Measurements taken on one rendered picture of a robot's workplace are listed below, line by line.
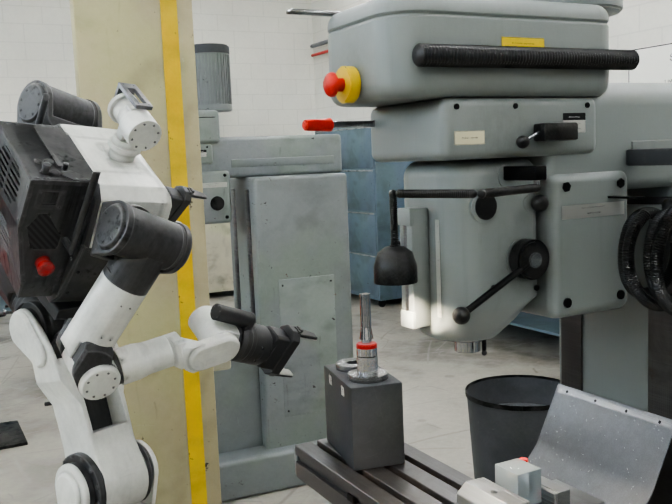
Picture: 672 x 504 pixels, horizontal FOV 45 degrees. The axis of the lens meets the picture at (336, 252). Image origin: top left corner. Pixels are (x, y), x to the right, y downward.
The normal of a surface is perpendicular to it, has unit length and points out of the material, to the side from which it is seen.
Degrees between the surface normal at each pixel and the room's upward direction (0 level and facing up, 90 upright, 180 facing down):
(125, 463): 60
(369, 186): 90
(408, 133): 90
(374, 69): 90
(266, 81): 90
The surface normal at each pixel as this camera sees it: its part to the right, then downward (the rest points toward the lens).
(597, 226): 0.47, 0.08
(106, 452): 0.65, -0.45
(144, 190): 0.66, -0.19
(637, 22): -0.88, 0.09
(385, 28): -0.56, 0.12
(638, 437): -0.80, -0.37
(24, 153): 0.44, -0.79
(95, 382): 0.52, 0.51
